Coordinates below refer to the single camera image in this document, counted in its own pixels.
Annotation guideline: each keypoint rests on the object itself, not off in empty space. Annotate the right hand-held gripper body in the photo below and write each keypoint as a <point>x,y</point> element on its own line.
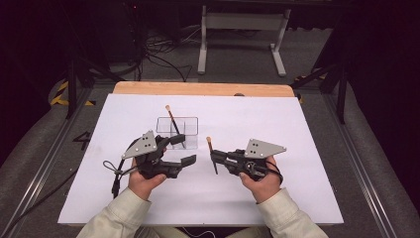
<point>262,148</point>

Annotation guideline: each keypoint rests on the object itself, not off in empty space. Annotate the white metal stand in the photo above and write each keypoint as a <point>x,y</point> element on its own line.
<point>244,21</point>

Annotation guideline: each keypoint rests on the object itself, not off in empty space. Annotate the black makeup brush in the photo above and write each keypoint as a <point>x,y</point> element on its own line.
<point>171,117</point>
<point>209,144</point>

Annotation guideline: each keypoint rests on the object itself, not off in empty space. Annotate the yellow black floor tape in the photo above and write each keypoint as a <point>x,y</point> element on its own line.
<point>61,99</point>
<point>302,78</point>

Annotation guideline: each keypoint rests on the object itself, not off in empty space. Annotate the person's right hand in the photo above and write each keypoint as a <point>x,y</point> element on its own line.
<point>264,188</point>

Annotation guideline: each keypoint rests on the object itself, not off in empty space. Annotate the white table sheet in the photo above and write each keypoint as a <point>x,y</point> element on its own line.
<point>214,205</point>

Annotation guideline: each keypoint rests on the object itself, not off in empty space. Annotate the aluminium floor rail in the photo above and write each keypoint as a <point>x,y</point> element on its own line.
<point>360,165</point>
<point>46,163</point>

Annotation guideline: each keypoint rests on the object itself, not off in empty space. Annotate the person's left hand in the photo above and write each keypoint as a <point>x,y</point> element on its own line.
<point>142,185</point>

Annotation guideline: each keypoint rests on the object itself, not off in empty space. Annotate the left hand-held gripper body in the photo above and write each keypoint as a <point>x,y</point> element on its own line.
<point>142,147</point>

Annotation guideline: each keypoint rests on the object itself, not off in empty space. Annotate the clear plastic organizer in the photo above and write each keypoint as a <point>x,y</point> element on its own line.
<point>191,127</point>

